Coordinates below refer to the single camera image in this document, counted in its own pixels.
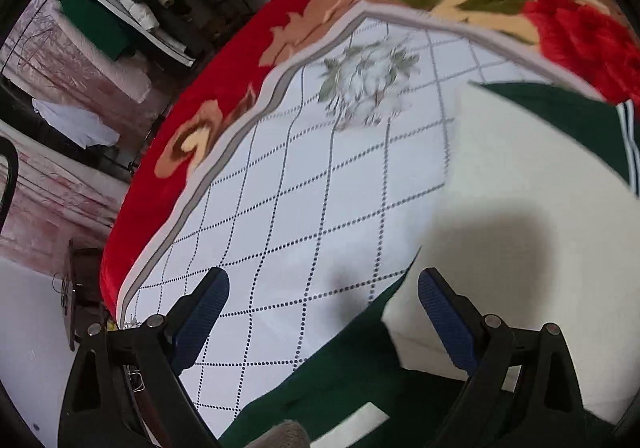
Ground black chair frame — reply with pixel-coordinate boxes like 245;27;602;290
0;137;21;234

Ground white cloth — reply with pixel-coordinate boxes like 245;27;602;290
31;98;121;149

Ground white quilted bedsheet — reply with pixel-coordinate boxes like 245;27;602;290
115;10;551;439

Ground pink fleece blanket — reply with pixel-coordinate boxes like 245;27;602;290
45;8;153;104

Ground grey fuzzy cloth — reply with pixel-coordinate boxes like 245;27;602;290
247;419;312;448

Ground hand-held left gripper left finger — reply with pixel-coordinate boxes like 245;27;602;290
57;266;231;448

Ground red floral blanket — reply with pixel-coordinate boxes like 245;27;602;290
100;0;640;324

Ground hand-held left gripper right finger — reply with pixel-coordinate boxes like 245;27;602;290
417;267;603;448

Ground black cable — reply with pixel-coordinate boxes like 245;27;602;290
51;272;76;316

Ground dark wooden nightstand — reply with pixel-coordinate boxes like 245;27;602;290
62;239;113;353

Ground green and white jacket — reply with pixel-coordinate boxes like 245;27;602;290
220;82;640;448

